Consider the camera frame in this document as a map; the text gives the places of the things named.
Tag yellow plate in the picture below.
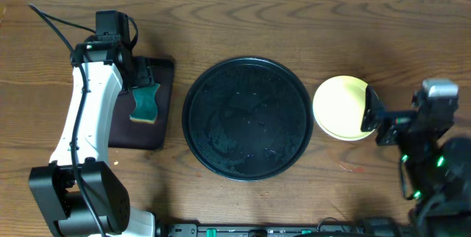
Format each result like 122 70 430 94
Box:
312 76 374 141

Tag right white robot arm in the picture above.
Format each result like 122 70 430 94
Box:
361 79 470 236

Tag dark rectangular tray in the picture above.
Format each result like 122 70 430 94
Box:
108 56 174 150

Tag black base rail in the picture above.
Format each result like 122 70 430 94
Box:
156 217 413 237

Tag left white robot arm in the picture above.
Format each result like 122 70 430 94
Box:
29 35 157 236

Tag green yellow sponge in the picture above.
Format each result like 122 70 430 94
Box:
130 83 160 124

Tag round black tray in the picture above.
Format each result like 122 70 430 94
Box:
182 57 314 181

